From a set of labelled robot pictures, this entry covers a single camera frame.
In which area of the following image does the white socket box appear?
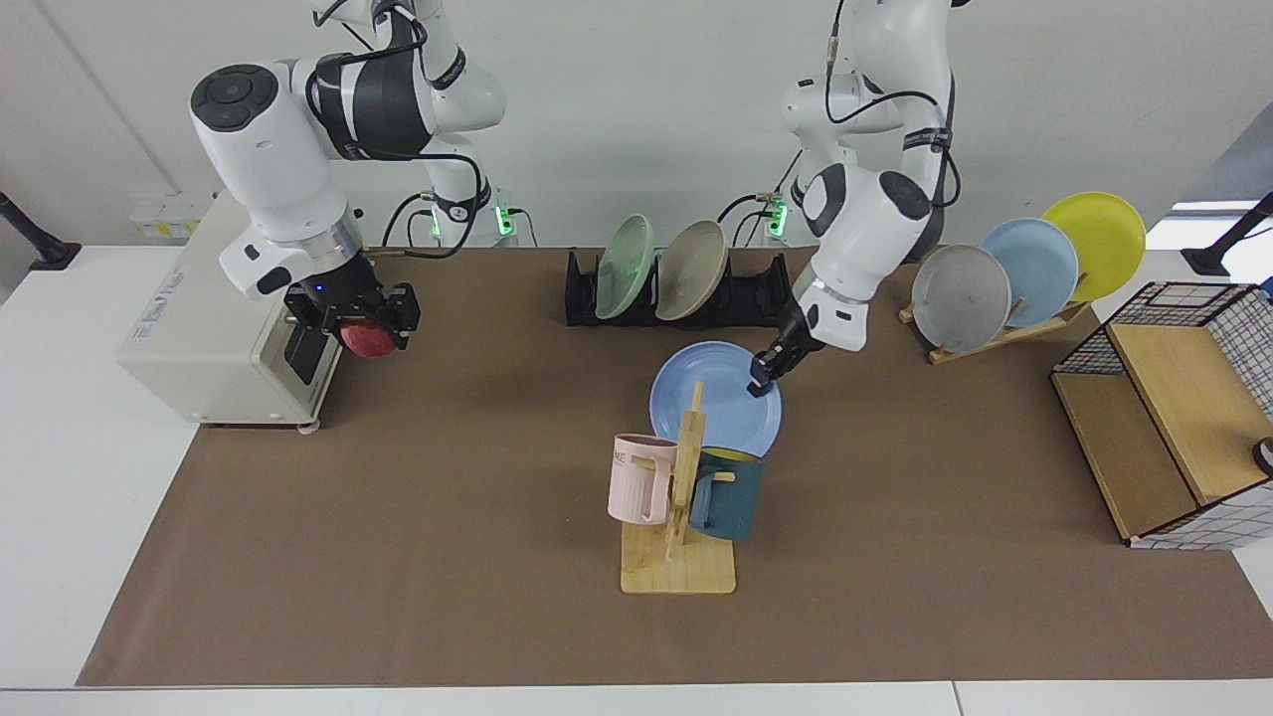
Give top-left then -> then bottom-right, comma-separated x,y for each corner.
129,192 -> 218,242

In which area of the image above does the light blue plate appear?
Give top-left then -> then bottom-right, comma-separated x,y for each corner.
980,218 -> 1080,327

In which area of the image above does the beige plate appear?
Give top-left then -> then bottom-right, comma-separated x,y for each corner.
654,220 -> 730,322

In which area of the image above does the grey plate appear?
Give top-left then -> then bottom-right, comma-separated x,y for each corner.
911,245 -> 1012,353

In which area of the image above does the pale green plate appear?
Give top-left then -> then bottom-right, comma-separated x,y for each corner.
594,215 -> 656,321

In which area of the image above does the dark teal cup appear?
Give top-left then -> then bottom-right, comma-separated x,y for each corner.
686,449 -> 766,543

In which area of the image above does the black base cable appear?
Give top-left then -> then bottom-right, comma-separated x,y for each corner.
381,184 -> 538,262
716,149 -> 803,250

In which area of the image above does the wire basket with wooden floor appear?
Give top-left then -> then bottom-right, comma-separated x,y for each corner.
1050,281 -> 1273,551

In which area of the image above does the black desk clamp stand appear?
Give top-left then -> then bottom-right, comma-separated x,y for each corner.
1182,192 -> 1273,277
0,192 -> 83,271

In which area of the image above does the wooden plate rack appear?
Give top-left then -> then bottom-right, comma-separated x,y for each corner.
898,298 -> 1092,366

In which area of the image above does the red yellow apple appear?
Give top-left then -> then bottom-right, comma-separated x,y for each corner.
336,318 -> 400,360

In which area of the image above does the pale toaster oven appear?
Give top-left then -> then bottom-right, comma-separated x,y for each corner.
116,189 -> 344,431

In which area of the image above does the yellow plate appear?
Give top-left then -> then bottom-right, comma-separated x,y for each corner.
1040,191 -> 1148,303

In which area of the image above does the wooden cup stand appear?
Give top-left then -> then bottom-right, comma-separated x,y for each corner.
620,381 -> 738,596

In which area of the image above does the brown table cloth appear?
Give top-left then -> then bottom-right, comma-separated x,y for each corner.
77,247 -> 1273,687

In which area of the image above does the pink cup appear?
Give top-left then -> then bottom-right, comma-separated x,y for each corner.
608,434 -> 679,525

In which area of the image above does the black dish rack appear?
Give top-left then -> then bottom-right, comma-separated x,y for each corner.
565,249 -> 802,329

